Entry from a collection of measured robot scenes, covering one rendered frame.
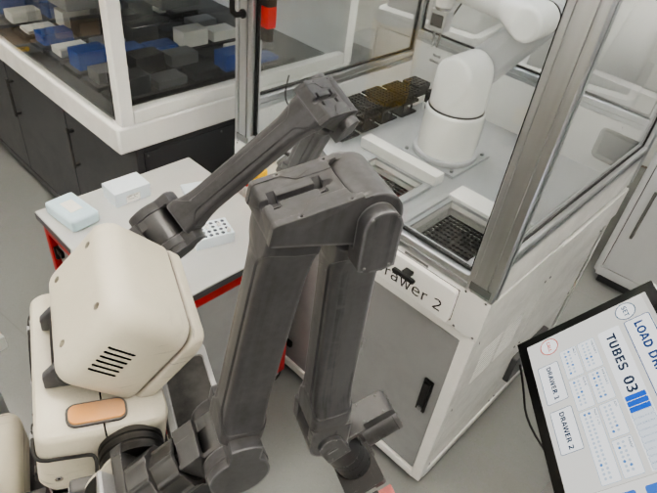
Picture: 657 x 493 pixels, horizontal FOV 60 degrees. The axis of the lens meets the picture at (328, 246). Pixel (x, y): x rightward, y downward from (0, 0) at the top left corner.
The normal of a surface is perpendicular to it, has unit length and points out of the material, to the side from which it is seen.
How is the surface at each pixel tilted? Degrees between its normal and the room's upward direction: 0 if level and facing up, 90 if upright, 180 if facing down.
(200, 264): 0
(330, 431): 90
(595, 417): 50
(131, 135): 90
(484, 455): 0
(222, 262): 0
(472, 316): 90
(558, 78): 90
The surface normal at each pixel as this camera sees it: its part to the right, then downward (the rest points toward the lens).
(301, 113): -0.21, 0.12
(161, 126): 0.71, 0.50
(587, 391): -0.69, -0.59
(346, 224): 0.39, 0.62
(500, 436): 0.11, -0.77
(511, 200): -0.69, 0.40
